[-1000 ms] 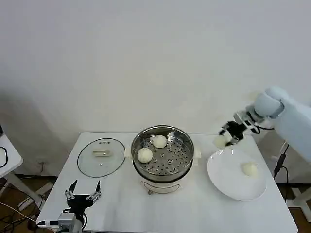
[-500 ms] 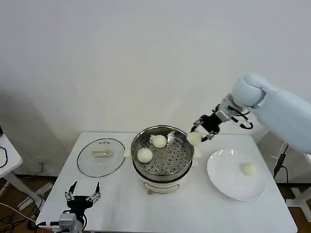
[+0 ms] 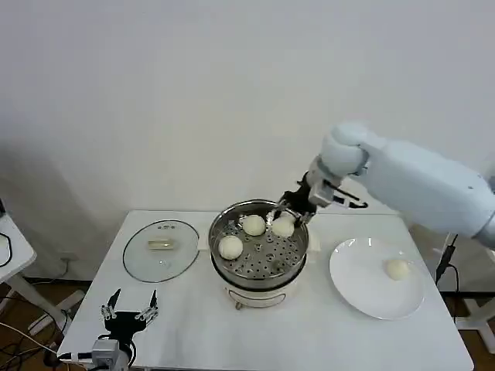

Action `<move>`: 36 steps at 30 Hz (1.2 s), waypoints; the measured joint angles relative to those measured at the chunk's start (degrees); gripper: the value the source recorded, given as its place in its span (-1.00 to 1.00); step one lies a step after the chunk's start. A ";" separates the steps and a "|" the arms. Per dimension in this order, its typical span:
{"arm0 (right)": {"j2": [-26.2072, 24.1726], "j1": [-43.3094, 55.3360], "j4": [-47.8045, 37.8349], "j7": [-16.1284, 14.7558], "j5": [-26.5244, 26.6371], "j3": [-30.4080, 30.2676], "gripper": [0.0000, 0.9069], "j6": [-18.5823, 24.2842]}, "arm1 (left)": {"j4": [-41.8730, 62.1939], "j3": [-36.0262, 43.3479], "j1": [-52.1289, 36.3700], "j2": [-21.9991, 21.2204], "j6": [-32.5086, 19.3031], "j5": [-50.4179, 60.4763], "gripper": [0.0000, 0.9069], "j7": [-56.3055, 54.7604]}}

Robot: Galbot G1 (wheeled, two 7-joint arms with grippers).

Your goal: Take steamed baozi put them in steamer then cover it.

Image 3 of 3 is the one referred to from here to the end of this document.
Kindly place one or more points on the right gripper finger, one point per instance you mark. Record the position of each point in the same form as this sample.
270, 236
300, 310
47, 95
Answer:
303, 219
279, 208

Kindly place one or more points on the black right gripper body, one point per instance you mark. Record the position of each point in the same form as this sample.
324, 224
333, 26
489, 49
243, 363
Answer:
298, 200

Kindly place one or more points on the white side desk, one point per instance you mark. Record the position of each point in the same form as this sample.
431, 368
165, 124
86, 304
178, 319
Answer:
17, 255

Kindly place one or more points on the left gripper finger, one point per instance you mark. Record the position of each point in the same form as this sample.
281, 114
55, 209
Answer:
151, 309
111, 305

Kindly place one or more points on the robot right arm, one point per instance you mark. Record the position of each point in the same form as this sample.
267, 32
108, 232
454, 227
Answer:
410, 178

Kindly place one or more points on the white side table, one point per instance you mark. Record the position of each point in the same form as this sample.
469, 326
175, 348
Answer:
477, 309

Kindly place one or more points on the white round plate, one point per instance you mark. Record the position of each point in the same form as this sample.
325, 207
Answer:
371, 286

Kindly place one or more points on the oval glass lid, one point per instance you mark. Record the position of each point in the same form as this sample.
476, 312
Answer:
162, 263

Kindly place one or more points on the perforated steel steamer basket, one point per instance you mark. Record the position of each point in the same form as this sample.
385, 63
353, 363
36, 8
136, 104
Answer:
267, 263

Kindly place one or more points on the black device on desk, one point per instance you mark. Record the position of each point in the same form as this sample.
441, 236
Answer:
2, 204

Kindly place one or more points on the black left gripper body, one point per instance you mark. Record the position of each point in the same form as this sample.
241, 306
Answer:
123, 324

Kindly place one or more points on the white steamed bun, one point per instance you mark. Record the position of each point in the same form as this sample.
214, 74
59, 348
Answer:
283, 227
230, 247
254, 226
396, 269

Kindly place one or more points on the white electric pot base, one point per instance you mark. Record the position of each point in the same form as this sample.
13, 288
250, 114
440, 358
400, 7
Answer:
255, 297

